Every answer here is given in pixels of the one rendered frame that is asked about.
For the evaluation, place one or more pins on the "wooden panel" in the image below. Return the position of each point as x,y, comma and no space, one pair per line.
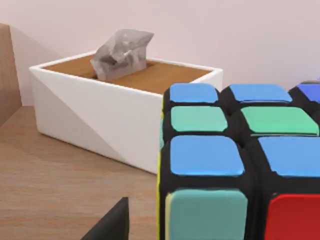
7,75

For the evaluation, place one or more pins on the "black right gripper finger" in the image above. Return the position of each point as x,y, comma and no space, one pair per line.
115,222

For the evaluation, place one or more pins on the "grey tissue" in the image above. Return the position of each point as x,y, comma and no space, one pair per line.
121,55

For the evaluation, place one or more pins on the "multicoloured puzzle cube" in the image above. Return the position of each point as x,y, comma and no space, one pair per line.
230,160

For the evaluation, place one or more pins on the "white tissue box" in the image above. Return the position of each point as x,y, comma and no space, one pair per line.
100,117

